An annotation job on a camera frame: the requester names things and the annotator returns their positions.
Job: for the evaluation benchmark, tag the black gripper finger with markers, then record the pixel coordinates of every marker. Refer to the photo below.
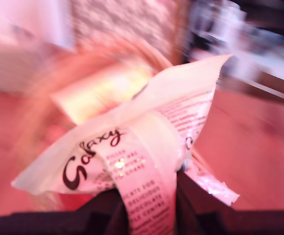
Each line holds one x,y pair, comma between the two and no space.
105,215
193,213

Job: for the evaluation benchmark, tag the white Galaxy eggs bag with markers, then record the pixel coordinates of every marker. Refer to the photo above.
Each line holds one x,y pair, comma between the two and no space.
156,110

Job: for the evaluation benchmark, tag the yellow translucent eggs bag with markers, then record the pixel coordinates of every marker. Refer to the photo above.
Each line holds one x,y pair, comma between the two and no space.
95,98

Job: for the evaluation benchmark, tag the woven wicker basket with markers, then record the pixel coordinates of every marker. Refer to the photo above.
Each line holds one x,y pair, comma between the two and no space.
58,73

